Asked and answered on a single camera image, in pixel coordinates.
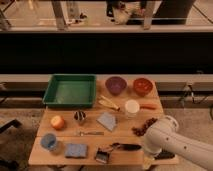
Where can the green plastic tray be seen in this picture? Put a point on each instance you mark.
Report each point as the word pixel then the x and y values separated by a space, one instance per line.
pixel 70 91

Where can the blue plastic cup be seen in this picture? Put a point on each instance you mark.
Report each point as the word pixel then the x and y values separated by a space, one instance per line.
pixel 49 142

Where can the orange apple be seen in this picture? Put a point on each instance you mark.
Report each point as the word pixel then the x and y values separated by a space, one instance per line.
pixel 57 122

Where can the metal spoon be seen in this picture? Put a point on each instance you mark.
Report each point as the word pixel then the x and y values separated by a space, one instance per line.
pixel 81 133

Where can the yellow banana toy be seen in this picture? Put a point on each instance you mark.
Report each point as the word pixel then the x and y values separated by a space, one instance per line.
pixel 108 103

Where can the black handled brush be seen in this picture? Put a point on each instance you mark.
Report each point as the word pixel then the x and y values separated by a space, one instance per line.
pixel 103 154

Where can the purple bowl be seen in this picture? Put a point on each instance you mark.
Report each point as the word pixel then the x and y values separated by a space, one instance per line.
pixel 115 85

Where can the light blue cloth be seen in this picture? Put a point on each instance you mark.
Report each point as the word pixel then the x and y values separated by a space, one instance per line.
pixel 107 120

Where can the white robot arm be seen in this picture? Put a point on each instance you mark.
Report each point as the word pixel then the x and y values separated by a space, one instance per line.
pixel 163 135

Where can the red bowl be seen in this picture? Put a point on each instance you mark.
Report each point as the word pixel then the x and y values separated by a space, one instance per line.
pixel 142 86

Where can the blue sponge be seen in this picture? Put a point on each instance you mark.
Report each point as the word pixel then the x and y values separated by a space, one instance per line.
pixel 76 150

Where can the black phone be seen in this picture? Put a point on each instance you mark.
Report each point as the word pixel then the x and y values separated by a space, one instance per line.
pixel 165 155

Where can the bunch of dark grapes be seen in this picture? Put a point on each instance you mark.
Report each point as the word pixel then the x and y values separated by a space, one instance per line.
pixel 140 131

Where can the wooden table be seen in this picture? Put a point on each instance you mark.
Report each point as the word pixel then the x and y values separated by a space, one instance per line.
pixel 122 133

